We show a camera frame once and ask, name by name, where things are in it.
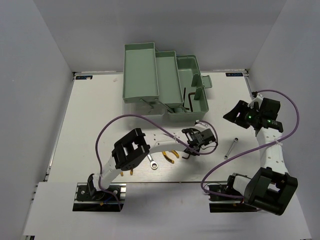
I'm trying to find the yellow-handled pliers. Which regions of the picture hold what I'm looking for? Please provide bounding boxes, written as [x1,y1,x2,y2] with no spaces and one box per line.
[120,169,134,177]
[162,150,180,164]

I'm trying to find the small silver wrench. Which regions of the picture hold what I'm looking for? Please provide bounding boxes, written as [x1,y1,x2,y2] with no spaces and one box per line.
[224,137,239,160]

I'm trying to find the bent brown hex key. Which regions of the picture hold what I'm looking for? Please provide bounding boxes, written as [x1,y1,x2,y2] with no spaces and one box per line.
[188,92,196,112]

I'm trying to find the large silver ratchet wrench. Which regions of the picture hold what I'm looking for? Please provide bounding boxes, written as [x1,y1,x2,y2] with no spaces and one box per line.
[147,154,158,170]

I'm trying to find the green cantilever toolbox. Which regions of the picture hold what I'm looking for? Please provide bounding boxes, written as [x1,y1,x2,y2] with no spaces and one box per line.
[122,42,213,122]

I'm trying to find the straight brown hex key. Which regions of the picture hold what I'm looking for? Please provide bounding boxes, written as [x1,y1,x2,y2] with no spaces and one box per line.
[182,87,189,111]

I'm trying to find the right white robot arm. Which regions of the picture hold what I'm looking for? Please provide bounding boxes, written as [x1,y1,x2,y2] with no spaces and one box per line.
[223,97,298,216]

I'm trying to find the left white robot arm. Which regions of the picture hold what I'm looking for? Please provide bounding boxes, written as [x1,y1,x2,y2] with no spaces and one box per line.
[87,127,218,200]

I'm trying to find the right blue label sticker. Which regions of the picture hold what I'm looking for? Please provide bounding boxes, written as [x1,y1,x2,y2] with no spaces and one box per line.
[225,72,244,77]

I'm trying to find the blue label sticker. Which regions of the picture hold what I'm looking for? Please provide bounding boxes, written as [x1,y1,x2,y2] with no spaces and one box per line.
[75,75,93,80]
[225,72,244,77]

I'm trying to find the left blue label sticker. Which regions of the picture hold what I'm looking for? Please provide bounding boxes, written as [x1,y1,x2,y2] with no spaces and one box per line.
[75,75,93,80]

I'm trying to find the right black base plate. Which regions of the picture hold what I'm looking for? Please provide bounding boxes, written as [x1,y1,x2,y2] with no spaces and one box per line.
[204,182,259,213]

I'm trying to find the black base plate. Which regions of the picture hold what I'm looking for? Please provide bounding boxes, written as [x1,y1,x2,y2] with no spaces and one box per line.
[72,183,127,213]
[204,182,259,213]

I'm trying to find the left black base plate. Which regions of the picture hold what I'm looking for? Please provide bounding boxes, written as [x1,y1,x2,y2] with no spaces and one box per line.
[72,183,127,213]

